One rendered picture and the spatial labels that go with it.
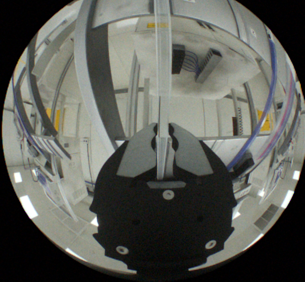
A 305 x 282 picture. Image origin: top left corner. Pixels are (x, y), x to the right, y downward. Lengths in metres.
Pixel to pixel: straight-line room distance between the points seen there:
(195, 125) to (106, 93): 1.90
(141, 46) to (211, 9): 0.36
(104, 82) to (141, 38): 0.30
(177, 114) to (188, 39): 1.65
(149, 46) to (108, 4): 0.34
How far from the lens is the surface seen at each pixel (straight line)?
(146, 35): 0.41
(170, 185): 0.29
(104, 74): 0.15
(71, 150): 1.11
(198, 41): 0.45
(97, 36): 0.15
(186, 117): 1.96
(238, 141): 0.24
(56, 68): 1.05
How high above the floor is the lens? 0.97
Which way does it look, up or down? 4 degrees down
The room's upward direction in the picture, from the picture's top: 180 degrees counter-clockwise
